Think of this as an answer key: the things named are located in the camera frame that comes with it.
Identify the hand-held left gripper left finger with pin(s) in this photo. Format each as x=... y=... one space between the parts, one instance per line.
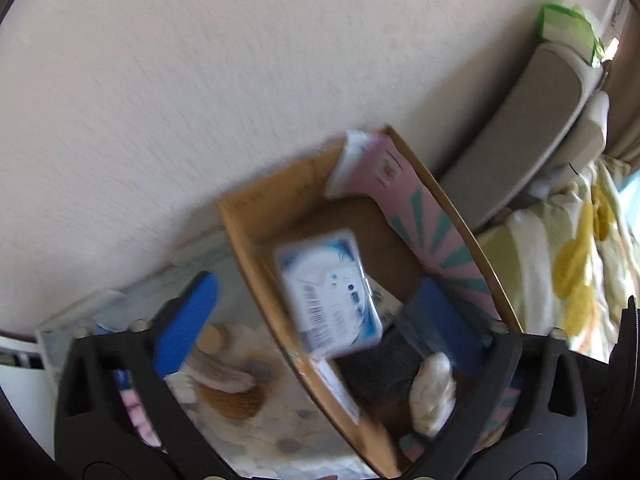
x=185 y=325

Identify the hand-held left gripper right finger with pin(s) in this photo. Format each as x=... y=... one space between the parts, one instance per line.
x=447 y=322

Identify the white item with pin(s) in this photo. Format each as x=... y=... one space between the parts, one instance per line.
x=385 y=365

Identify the brown fuzzy sock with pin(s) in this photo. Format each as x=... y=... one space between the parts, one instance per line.
x=235 y=402

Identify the pink fuzzy sock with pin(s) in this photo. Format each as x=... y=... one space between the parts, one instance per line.
x=137 y=410

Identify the brown cardboard box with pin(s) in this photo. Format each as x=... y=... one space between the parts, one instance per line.
x=250 y=240

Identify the blue white wipes packet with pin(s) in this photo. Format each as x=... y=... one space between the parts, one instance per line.
x=325 y=295

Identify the pink teal striped paper liner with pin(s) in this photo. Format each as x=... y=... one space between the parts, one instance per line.
x=425 y=210

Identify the yellow green floral blanket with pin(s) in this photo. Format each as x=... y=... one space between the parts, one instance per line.
x=550 y=260

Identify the floral table mat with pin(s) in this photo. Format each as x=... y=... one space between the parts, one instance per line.
x=295 y=425

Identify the white cloth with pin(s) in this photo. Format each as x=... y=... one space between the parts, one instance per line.
x=550 y=182

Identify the white appliance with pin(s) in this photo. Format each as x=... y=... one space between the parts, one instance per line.
x=20 y=385

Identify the white plastic packet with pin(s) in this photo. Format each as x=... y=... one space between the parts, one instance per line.
x=350 y=150

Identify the large grey cushion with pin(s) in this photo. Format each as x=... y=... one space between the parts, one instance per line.
x=525 y=135

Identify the white pillow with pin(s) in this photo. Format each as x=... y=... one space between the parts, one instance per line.
x=597 y=110

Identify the green tissue pack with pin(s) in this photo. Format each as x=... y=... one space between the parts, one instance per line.
x=565 y=25

